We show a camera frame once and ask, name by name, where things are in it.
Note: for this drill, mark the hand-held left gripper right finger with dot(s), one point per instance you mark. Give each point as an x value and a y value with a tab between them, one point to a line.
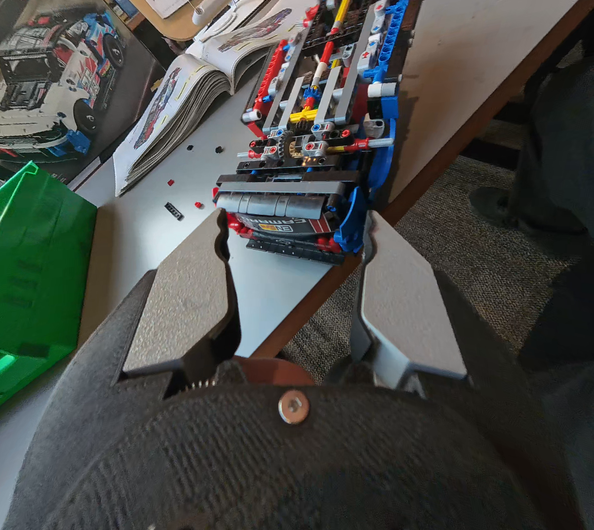
408	302

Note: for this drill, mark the person's dark clothing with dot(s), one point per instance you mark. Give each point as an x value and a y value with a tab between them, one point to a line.
552	144

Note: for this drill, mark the brick-built toy race car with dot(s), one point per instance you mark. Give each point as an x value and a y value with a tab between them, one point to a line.
325	98

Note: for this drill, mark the green storage bin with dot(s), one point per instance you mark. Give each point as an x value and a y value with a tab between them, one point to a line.
41	260

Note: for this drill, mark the small black toy plate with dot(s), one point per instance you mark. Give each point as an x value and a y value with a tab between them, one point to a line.
174	211

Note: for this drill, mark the open instruction booklet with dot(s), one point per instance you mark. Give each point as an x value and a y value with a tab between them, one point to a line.
176	112

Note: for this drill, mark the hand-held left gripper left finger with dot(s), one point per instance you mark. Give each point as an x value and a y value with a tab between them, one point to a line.
181	302

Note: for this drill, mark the black toy car box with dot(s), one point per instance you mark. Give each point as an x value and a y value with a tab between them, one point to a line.
46	51

